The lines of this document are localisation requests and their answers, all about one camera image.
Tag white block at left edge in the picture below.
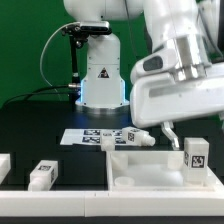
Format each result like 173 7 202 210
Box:
0 154 11 184

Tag white square tabletop part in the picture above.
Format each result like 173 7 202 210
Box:
106 151 224 192

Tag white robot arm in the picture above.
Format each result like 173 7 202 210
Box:
63 0 224 146

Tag white U-shaped fence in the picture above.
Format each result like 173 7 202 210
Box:
0 188 224 217

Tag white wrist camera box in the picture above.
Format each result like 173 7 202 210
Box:
130 49 178 84

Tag black cables on table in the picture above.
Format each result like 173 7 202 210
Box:
2 85 81 108

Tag sheet with fiducial tags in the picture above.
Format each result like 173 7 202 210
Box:
60 129 126 145

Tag black camera stand pole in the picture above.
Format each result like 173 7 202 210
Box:
69 36 80 103

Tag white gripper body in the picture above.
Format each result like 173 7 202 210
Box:
130 63 224 128

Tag black camera on stand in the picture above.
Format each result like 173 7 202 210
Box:
62 21 112 35

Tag grey camera cable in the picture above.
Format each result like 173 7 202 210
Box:
39 23 76 101

